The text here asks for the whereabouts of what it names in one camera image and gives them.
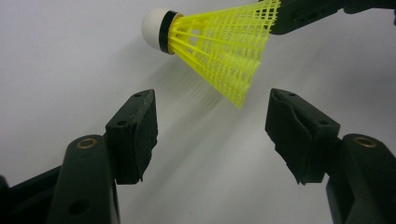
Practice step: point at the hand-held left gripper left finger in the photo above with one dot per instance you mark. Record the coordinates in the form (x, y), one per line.
(134, 140)

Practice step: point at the yellow plastic shuttlecock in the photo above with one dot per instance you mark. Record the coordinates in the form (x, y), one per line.
(218, 46)

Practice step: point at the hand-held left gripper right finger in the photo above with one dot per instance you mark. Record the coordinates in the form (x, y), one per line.
(302, 140)

